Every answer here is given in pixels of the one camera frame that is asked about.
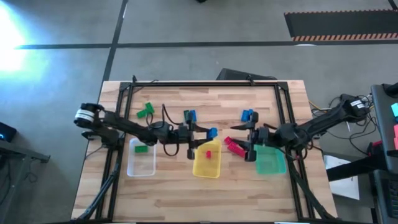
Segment black ramp orange stripes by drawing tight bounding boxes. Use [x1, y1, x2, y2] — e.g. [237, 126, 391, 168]
[284, 8, 398, 42]

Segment long red toy brick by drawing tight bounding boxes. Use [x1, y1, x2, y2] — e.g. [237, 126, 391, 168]
[226, 142, 247, 158]

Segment black flat case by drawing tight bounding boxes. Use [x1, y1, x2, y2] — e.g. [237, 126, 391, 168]
[215, 67, 278, 82]

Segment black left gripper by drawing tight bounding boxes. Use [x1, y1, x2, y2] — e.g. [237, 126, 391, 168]
[175, 119, 215, 161]

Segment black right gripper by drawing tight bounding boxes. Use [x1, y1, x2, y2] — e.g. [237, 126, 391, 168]
[229, 111, 275, 162]

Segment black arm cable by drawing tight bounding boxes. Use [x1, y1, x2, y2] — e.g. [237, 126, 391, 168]
[145, 103, 183, 157]

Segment clear plastic bin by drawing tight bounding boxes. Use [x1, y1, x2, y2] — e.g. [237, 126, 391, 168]
[126, 138, 157, 177]

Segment yellow plastic bin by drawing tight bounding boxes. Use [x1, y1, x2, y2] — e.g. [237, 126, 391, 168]
[192, 139, 223, 179]

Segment black electronic device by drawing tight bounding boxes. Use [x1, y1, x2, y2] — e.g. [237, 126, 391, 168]
[0, 121, 17, 143]

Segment black aluminium rig frame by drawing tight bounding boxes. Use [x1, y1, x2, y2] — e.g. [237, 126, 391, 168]
[71, 80, 340, 224]

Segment dark metal stand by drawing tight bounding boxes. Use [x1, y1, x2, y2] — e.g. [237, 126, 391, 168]
[0, 139, 51, 224]

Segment black cable bundle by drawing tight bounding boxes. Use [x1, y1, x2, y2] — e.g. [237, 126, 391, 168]
[309, 93, 379, 156]

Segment teal plastic bin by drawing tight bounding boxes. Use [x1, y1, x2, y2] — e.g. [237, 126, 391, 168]
[254, 144, 287, 175]

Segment dark side desk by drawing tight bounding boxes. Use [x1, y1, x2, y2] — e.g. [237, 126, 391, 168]
[370, 82, 398, 224]

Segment white paper sheet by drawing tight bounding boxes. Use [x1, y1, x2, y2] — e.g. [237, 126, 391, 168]
[322, 154, 361, 201]

